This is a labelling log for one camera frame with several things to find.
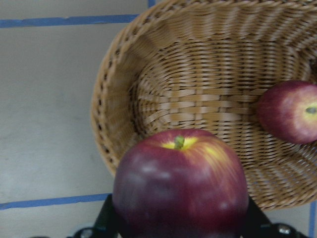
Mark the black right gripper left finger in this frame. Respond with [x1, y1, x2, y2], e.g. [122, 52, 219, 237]
[93, 194, 119, 238]

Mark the wicker basket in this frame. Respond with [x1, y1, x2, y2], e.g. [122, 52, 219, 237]
[91, 0, 317, 210]

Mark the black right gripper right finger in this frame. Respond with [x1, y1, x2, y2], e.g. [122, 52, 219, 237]
[244, 196, 272, 238]

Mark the dark red apple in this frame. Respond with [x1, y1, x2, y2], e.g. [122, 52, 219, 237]
[112, 129, 249, 238]

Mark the red yellow apple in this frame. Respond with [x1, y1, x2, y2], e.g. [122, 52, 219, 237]
[257, 80, 317, 144]

